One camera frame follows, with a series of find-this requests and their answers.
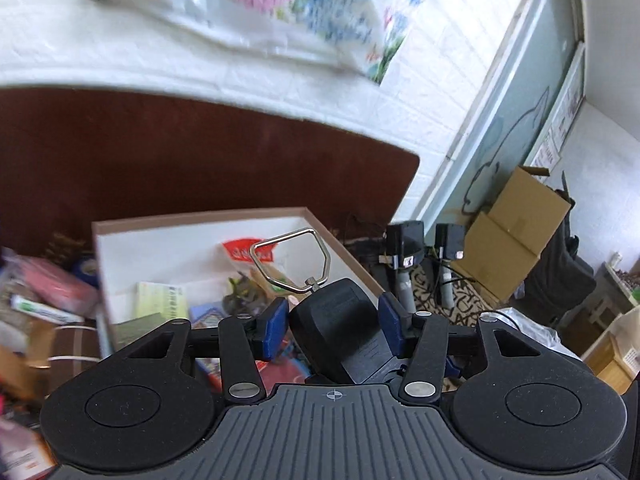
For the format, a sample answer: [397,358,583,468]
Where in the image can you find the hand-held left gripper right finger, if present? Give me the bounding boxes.
[377,292,542,406]

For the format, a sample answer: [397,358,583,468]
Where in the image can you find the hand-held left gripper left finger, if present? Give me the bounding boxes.
[120,297,291,406]

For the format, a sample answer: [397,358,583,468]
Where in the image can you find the black key case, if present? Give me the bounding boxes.
[250,228,401,386]

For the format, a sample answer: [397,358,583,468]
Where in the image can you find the blue playing card box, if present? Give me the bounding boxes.
[189,301,234,329]

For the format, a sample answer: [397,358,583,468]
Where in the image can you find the clear snack packet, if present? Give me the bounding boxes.
[221,237,301,311]

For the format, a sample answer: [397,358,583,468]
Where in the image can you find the beige cardboard box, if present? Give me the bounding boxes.
[91,206,388,363]

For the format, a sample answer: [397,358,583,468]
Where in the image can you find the pale green packet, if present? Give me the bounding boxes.
[136,281,191,321]

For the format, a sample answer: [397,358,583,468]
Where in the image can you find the low cardboard box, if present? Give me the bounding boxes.
[462,210,544,304]

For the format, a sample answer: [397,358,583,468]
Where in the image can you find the white plastic bag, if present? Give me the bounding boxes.
[492,310,562,352]

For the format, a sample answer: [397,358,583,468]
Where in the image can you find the tall cardboard box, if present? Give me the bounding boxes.
[492,166,574,257]

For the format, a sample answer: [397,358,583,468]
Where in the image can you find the brown pouch with white grid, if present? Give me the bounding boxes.
[47,325,101,366]

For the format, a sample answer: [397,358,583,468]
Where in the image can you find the pink packet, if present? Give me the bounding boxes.
[10,255,99,316]

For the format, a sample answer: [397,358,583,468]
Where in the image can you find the light wooden shelf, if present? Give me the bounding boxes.
[582,305,640,397]

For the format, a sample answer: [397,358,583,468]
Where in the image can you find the green and white marker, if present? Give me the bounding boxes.
[10,294,84,325]

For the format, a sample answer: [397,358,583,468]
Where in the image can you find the frosted glass door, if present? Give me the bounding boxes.
[400,0,587,232]

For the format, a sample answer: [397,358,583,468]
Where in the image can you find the white and orange medicine box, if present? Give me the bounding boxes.
[0,420,56,480]

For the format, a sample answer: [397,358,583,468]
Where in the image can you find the floral printed plastic bag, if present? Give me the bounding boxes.
[85,0,444,86]

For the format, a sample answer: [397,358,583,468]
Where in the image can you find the black device on grey handle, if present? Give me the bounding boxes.
[385,221,426,314]
[434,223,468,311]

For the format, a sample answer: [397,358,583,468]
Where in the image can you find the papers on wall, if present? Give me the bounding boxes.
[530,42,586,177]

